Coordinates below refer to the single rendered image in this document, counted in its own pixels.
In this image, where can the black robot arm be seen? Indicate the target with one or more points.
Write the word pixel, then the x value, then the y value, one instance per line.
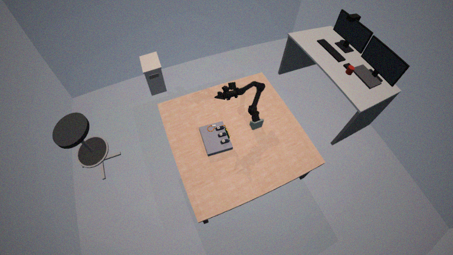
pixel 252 110

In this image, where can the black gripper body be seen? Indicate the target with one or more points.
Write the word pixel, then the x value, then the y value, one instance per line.
pixel 227 95

